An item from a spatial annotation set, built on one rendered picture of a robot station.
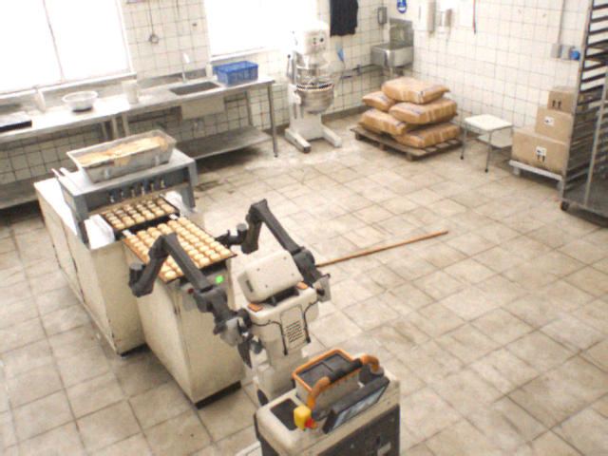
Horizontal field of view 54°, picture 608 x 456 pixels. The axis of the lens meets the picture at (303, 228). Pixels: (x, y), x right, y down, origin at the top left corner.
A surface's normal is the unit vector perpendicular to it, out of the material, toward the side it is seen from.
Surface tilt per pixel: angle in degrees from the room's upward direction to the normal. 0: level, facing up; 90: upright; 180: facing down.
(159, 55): 90
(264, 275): 47
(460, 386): 0
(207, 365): 90
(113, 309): 90
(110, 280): 90
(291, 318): 82
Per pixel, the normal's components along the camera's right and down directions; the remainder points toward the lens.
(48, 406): -0.07, -0.88
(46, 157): 0.50, 0.37
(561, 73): -0.86, 0.29
